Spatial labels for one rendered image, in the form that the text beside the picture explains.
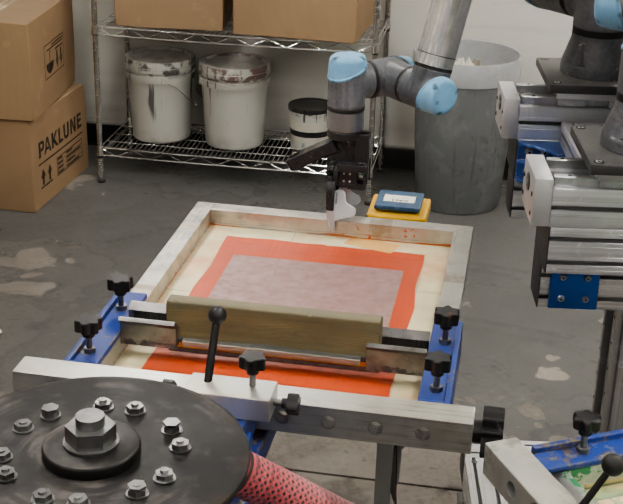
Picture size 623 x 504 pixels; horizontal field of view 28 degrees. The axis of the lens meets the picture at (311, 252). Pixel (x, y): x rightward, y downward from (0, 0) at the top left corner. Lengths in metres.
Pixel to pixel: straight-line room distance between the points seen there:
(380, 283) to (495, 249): 2.67
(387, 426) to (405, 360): 0.24
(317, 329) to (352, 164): 0.58
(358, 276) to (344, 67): 0.41
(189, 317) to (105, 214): 3.24
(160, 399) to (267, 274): 1.14
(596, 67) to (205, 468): 1.70
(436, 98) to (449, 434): 0.82
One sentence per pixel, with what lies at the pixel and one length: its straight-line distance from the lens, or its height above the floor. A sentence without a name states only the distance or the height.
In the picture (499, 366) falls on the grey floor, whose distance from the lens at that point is 4.16.
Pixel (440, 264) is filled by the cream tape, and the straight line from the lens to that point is 2.49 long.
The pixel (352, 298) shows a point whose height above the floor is 0.96.
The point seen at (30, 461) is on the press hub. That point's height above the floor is 1.31.
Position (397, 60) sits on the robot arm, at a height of 1.31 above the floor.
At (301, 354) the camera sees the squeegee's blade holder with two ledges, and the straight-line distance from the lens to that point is 2.04.
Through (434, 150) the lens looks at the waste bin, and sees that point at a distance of 5.27.
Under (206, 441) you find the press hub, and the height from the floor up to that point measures 1.31.
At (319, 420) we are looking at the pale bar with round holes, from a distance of 1.82.
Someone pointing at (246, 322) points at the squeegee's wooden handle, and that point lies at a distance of 2.05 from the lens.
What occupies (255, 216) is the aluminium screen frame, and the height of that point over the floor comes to 0.98.
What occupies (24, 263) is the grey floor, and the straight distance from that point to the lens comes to 4.87.
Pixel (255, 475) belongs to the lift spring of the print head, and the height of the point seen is 1.22.
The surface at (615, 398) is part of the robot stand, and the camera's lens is 2.73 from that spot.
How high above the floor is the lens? 1.96
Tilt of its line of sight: 23 degrees down
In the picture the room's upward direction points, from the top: 2 degrees clockwise
